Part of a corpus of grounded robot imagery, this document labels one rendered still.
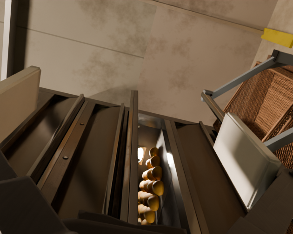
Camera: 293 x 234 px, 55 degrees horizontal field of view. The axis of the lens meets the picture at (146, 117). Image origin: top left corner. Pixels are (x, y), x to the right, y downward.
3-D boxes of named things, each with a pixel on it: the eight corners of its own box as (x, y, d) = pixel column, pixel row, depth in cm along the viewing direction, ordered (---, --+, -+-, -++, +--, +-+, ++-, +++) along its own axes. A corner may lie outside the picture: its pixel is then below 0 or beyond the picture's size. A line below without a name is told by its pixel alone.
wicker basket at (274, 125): (290, 184, 140) (238, 173, 136) (249, 134, 192) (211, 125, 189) (339, 93, 122) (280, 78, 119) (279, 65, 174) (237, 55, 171)
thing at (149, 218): (136, 276, 158) (126, 274, 157) (136, 217, 203) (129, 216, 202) (165, 187, 137) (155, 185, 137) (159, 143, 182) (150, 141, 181)
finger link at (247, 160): (269, 159, 13) (283, 163, 13) (225, 111, 20) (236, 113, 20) (246, 210, 14) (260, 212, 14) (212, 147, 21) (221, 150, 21)
